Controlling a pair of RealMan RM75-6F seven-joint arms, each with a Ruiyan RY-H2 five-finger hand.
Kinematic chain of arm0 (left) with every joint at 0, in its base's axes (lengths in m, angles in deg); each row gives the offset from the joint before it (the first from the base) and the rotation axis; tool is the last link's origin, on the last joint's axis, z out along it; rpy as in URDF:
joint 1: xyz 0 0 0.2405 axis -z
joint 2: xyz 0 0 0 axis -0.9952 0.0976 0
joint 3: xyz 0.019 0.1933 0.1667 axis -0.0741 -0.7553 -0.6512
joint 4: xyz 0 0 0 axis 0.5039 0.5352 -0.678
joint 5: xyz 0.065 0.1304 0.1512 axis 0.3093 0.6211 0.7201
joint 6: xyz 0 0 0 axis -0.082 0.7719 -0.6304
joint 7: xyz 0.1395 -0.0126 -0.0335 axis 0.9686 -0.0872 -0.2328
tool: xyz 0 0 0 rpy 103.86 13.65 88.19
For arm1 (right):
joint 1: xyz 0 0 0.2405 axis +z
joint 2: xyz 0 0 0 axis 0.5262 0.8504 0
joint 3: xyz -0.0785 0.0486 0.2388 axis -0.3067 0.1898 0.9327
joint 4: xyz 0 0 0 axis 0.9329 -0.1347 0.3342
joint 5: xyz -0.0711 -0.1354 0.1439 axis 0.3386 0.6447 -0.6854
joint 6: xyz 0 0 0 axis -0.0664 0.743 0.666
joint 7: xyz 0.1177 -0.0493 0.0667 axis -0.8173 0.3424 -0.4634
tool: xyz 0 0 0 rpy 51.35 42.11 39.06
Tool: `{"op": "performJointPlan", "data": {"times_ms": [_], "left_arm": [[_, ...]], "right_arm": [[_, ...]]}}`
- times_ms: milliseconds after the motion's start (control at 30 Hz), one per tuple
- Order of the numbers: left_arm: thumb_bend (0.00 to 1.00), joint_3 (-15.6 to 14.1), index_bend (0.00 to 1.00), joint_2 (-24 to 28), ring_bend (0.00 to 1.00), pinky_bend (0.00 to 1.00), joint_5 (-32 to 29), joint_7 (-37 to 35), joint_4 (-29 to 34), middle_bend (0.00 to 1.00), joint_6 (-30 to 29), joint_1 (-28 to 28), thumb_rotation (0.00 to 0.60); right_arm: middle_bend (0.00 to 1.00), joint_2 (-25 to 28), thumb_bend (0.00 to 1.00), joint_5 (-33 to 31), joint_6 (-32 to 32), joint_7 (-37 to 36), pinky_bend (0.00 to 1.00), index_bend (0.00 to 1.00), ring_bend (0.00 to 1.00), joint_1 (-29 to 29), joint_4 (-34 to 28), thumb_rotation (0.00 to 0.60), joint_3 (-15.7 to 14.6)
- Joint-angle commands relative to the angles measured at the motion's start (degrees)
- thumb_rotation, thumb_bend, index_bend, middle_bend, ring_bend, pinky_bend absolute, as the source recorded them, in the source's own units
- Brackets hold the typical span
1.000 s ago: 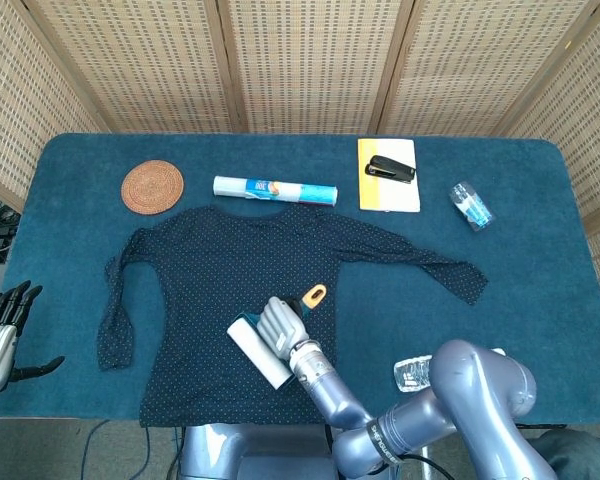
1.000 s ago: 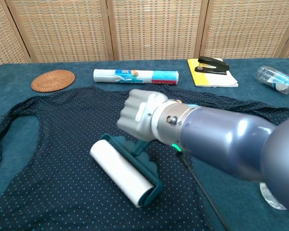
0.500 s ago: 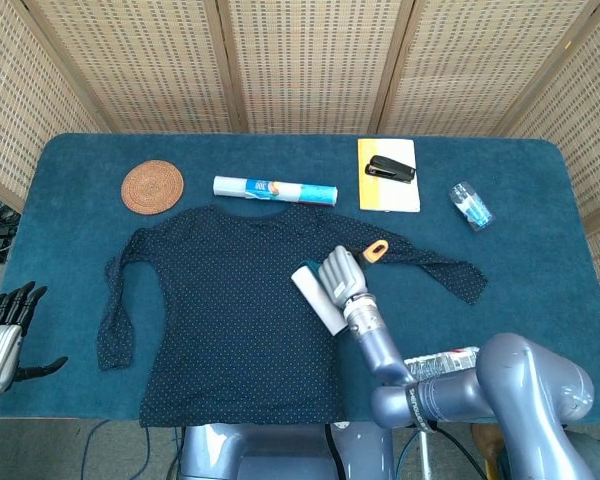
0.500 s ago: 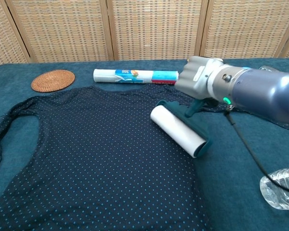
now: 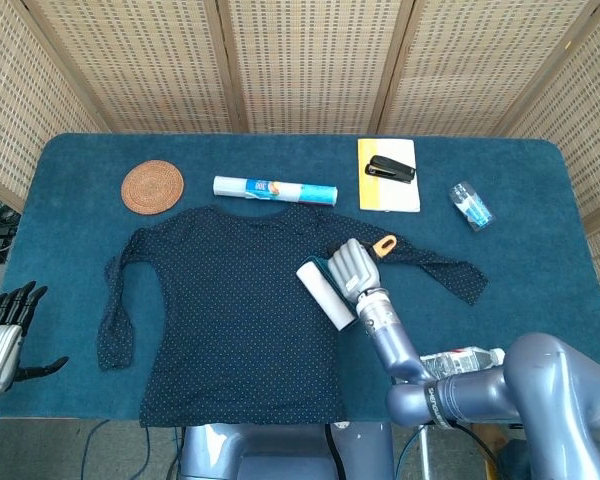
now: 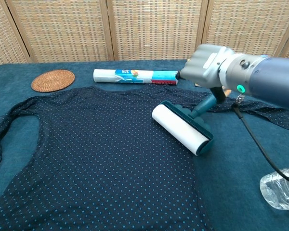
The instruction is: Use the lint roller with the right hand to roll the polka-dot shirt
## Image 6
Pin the black and silver right hand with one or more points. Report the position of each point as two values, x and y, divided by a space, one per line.
202 67

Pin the white plastic bags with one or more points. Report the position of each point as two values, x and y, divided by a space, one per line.
106 75

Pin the dark polka dot shirt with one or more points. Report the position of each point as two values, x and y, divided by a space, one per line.
110 156

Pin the woven bamboo folding screen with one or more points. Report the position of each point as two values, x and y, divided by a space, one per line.
156 29

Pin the blue carpet tablecloth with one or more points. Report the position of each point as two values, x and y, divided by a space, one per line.
231 168

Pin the clear plastic water bottle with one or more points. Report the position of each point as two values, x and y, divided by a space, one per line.
277 192

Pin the round rattan coaster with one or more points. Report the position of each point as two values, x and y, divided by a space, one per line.
53 80

